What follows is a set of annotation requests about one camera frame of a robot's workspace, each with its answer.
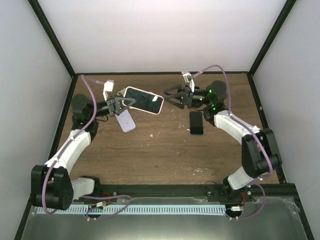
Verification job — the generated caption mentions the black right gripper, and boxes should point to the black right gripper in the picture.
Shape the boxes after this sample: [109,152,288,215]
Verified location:
[163,84,212,110]

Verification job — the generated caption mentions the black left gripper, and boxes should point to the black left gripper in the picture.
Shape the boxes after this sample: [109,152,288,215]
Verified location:
[88,95,136,119]

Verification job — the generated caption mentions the pink phone case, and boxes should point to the pink phone case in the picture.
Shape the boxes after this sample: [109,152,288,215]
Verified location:
[123,86,164,115]

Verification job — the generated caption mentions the blue smartphone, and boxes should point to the blue smartphone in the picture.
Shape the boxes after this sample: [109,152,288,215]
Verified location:
[189,111,204,136]

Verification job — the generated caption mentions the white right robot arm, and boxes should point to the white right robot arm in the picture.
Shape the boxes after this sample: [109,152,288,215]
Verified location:
[164,80,282,202]

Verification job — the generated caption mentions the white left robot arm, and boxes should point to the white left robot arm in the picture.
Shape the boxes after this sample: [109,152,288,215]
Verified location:
[31,94,136,211]

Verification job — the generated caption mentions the cream phone case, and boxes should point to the cream phone case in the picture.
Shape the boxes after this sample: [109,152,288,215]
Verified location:
[117,88,126,97]

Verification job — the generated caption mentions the lavender phone case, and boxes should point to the lavender phone case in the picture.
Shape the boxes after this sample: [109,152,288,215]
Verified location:
[115,110,136,133]

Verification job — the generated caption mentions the light blue slotted strip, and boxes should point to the light blue slotted strip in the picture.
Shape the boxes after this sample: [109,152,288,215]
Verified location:
[36,204,226,215]

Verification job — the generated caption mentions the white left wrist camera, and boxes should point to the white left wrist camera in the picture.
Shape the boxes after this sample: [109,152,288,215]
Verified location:
[102,80,114,101]

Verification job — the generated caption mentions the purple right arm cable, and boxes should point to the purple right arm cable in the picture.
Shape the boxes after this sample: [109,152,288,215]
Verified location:
[192,64,274,221]

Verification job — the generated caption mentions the black frame rail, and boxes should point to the black frame rail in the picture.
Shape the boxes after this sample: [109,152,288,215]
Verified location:
[89,182,298,203]

